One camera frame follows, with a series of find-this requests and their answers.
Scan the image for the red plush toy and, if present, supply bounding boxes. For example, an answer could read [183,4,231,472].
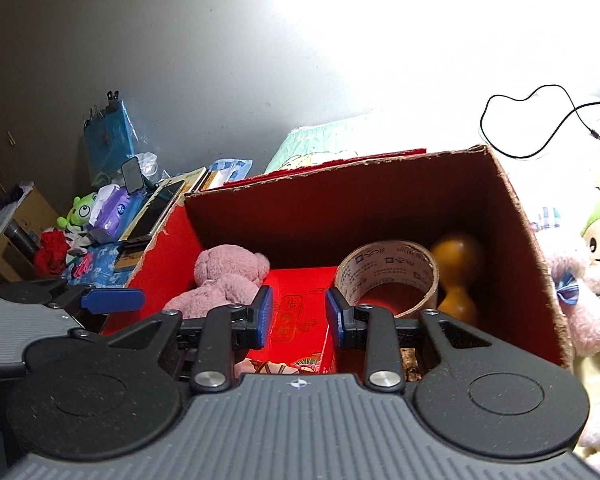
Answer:
[33,230,70,278]

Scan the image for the green frog toy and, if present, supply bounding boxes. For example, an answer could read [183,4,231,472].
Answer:
[57,192,97,230]

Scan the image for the blue bag with clips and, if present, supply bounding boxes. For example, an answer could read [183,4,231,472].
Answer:
[83,90,137,182]

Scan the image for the stack of books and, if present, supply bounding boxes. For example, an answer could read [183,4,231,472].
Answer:
[114,167,208,273]

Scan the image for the red cardboard box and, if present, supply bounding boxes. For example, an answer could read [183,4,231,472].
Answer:
[104,146,574,370]

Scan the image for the brown packing tape roll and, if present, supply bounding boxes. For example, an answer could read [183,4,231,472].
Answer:
[334,240,440,318]

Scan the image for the blue patterned cloth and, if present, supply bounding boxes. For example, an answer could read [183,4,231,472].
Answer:
[62,243,131,288]

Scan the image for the pastel cartoon bed sheet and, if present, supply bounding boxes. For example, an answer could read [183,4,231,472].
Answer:
[263,114,600,476]

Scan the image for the purple tissue pack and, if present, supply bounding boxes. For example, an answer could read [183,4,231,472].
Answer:
[87,184,144,244]

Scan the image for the pink plush bear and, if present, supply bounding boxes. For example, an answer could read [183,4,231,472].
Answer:
[164,244,270,320]

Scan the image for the orange wooden gourd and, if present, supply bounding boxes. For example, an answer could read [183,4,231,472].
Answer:
[431,234,482,325]

